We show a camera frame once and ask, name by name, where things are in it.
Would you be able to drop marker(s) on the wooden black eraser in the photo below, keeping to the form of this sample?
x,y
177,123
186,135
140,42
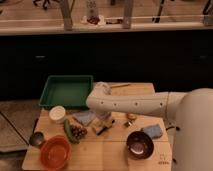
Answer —
x,y
99,127

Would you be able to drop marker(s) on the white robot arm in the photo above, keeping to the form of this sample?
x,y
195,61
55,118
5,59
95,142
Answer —
x,y
193,110

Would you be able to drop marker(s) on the green plastic tray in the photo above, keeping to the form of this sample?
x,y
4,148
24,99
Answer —
x,y
69,91

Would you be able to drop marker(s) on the blue cloth left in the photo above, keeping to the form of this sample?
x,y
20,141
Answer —
x,y
84,117

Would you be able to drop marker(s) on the orange fruit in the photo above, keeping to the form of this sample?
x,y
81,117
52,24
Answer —
x,y
131,116

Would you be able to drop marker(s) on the metal spoon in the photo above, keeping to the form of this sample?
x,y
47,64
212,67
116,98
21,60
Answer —
x,y
128,123

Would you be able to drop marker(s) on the brown grapes bunch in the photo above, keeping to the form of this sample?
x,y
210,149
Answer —
x,y
78,131

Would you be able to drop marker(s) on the green cucumber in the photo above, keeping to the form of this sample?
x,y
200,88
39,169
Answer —
x,y
68,132

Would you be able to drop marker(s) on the white small bowl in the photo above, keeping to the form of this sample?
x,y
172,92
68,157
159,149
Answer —
x,y
57,114

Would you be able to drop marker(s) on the blue sponge right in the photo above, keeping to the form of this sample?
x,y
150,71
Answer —
x,y
153,131

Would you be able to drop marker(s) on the dark purple bowl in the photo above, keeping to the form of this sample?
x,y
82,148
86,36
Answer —
x,y
139,145

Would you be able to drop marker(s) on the orange plastic bowl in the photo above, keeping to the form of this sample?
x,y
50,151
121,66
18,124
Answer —
x,y
55,153

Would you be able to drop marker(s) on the metal measuring cup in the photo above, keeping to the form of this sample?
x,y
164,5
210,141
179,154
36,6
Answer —
x,y
37,139

